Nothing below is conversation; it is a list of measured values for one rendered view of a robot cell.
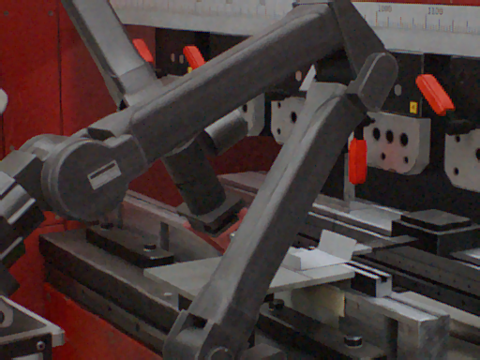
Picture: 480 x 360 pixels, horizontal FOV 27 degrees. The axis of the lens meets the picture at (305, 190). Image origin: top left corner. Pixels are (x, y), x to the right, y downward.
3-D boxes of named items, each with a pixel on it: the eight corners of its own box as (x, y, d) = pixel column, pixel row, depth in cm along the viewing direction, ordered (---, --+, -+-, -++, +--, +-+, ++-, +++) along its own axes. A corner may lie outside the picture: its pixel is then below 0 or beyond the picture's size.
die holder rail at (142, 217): (98, 232, 225) (97, 189, 224) (124, 228, 229) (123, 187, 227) (215, 287, 186) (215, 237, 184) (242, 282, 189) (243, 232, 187)
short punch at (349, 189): (305, 202, 163) (306, 144, 161) (315, 202, 164) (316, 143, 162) (343, 215, 155) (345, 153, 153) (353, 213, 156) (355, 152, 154)
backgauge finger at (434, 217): (321, 252, 169) (322, 223, 168) (436, 232, 184) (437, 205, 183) (367, 270, 159) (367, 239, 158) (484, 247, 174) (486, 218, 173)
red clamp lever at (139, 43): (130, 37, 191) (149, 74, 186) (150, 37, 193) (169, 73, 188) (127, 44, 192) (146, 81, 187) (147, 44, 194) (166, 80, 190)
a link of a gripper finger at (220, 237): (246, 239, 153) (219, 189, 149) (272, 249, 148) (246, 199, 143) (212, 266, 151) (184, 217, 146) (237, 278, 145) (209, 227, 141)
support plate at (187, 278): (142, 275, 152) (142, 269, 152) (287, 250, 168) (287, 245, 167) (203, 307, 138) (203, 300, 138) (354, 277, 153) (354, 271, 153)
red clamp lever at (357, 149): (344, 184, 142) (346, 114, 140) (367, 181, 144) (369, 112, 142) (352, 186, 140) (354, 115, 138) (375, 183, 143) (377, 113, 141)
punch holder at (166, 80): (154, 113, 195) (153, 26, 191) (193, 111, 200) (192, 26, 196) (193, 123, 183) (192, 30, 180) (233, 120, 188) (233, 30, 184)
